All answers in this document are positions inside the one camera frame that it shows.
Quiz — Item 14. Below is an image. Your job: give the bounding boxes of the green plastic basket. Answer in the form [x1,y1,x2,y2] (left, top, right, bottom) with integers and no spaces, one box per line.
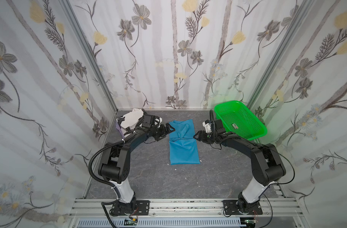
[214,101,268,141]

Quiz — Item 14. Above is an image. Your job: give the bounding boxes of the blue t shirt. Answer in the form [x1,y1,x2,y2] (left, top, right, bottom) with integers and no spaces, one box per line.
[169,119,200,165]

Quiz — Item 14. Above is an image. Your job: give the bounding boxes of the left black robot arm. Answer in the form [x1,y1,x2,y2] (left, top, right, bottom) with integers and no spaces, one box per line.
[96,113,175,216]

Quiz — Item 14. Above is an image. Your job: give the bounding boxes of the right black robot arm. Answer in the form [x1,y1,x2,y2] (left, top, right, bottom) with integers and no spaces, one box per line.
[193,120,286,214]

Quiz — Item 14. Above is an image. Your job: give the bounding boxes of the white black folded shirt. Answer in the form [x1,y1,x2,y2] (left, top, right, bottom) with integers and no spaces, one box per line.
[115,108,144,130]

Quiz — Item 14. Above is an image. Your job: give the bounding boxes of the purple folded shirt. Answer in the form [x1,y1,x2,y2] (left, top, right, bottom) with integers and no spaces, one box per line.
[115,122,125,139]

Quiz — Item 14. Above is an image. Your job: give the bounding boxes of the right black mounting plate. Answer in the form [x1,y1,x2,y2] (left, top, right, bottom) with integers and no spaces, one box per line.
[223,199,263,216]

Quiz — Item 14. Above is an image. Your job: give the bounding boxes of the black mounting plate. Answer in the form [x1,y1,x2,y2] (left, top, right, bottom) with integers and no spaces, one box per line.
[223,199,263,216]
[109,200,150,217]

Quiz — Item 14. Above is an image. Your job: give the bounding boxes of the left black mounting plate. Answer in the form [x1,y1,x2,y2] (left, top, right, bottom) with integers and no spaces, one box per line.
[109,200,150,217]

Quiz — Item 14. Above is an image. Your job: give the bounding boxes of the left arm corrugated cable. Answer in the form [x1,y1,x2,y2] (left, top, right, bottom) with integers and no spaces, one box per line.
[88,141,125,187]

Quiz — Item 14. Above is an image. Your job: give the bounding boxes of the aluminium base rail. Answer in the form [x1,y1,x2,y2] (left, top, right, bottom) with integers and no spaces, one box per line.
[67,199,305,228]

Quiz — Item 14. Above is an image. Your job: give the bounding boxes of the white slotted cable duct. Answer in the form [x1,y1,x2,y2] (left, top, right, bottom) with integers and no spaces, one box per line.
[76,218,247,228]

